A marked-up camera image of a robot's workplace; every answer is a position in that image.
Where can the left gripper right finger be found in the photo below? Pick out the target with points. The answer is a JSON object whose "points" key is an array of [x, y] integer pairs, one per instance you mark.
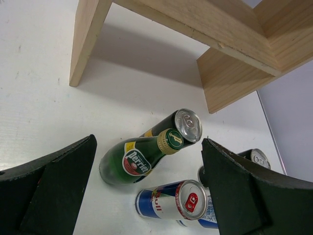
{"points": [[249, 199]]}

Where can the black can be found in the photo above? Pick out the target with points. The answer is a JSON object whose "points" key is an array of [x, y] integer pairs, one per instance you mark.
{"points": [[185, 121], [254, 155]]}

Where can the Red Bull can right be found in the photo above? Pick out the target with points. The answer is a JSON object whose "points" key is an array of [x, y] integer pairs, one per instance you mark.
{"points": [[208, 221]]}

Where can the wooden two-tier shelf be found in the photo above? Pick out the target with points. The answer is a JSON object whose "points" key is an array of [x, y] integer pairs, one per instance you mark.
{"points": [[226, 47]]}

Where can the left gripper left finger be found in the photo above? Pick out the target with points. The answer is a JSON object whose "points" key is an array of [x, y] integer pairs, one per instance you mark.
{"points": [[44, 196]]}

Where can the Red Bull can left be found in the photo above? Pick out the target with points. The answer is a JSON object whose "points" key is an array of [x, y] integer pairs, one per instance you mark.
{"points": [[185, 199]]}

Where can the red bull can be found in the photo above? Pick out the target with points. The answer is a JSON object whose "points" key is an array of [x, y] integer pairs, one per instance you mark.
{"points": [[208, 221], [185, 199]]}

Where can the green Perrier bottle red label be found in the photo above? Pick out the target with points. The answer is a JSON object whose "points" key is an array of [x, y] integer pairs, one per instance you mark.
{"points": [[132, 160]]}

